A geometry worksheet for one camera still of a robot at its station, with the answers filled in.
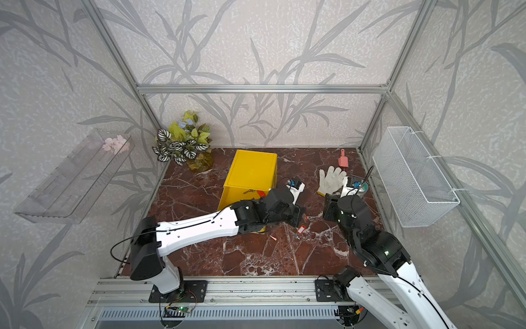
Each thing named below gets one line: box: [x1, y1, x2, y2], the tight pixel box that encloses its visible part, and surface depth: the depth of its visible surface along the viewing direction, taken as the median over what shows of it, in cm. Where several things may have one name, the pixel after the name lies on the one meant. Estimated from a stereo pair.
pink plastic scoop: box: [338, 148, 349, 168], surface depth 114 cm
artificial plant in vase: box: [151, 110, 214, 173], surface depth 93 cm
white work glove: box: [316, 165, 348, 197], surface depth 108 cm
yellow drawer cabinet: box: [217, 149, 279, 211], surface depth 85 cm
